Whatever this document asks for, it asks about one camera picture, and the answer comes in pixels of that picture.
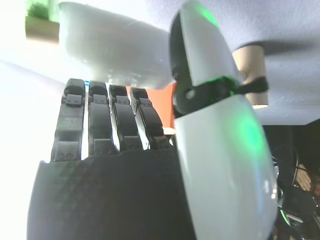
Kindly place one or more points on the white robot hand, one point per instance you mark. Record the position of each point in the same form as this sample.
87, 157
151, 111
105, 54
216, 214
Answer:
112, 195

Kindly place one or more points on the person's hand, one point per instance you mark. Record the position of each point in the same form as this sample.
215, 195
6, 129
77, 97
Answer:
304, 178

